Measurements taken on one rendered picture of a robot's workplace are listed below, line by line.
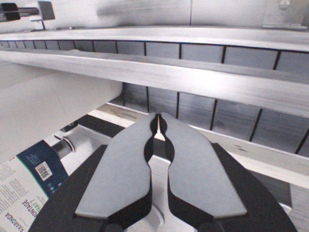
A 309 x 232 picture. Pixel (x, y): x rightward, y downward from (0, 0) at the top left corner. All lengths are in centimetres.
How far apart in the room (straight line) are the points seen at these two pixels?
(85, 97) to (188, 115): 11
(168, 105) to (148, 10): 12
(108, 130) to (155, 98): 14
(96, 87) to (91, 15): 15
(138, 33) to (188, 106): 9
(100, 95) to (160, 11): 12
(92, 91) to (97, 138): 16
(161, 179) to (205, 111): 15
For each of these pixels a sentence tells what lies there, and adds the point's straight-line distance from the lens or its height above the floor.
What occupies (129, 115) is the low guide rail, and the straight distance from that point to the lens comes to 18.
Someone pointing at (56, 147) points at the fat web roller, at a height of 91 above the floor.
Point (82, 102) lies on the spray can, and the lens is 17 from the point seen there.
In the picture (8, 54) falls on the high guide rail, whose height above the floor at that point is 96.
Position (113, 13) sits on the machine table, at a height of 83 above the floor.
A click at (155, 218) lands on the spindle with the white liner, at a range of 36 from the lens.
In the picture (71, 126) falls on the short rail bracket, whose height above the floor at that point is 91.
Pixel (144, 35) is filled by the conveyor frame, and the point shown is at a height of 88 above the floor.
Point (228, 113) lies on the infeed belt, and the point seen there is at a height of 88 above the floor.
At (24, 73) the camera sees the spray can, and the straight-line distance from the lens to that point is 20.
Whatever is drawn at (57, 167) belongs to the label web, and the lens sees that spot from 43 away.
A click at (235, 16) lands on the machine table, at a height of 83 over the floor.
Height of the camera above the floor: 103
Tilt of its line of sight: 47 degrees down
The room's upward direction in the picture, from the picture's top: 132 degrees counter-clockwise
